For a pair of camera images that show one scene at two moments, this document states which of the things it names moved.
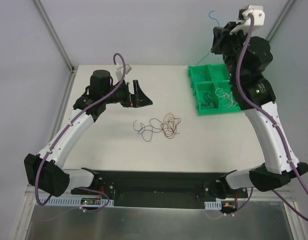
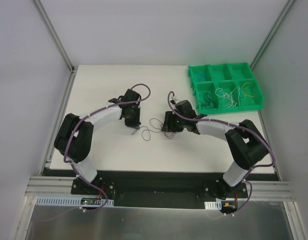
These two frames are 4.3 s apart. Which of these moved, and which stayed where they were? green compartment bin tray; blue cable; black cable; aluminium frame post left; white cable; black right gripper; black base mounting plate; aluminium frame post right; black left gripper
Moved: black left gripper; black right gripper; blue cable
Stayed: aluminium frame post right; white cable; aluminium frame post left; black cable; green compartment bin tray; black base mounting plate
